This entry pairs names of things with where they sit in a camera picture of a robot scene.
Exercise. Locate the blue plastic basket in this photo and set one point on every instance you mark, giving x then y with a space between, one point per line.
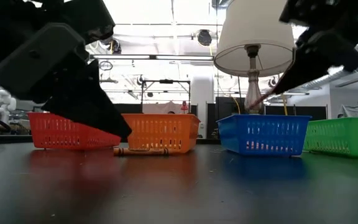
263 133

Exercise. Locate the orange plastic basket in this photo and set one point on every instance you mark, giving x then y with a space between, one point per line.
163 132

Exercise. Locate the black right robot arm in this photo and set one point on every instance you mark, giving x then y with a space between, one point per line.
337 12

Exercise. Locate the pink hanging object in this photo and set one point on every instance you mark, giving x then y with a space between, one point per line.
184 106

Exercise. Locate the long ceiling light bar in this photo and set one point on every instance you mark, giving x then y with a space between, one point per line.
154 57

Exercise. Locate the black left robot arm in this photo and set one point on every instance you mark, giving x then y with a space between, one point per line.
11 18

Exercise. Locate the black partition panel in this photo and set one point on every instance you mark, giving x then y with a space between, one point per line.
295 112
225 105
129 108

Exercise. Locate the orange crayon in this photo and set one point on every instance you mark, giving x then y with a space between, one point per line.
141 152

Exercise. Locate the pink-red plastic basket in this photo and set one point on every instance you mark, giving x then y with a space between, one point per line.
67 133

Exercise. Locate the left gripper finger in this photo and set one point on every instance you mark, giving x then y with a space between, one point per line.
89 105

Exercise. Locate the white round column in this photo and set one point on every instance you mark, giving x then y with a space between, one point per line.
202 90

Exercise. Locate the grey cloth cover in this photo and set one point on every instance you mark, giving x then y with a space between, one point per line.
354 110

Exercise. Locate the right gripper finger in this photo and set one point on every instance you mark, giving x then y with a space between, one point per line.
300 73

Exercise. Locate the black metal rig frame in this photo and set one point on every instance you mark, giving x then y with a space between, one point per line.
166 81

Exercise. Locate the green plastic basket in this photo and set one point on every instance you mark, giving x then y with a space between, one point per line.
343 137

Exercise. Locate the white robot figure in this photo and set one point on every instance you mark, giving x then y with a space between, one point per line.
2 104

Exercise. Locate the white shade table lamp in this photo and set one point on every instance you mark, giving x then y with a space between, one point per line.
255 28

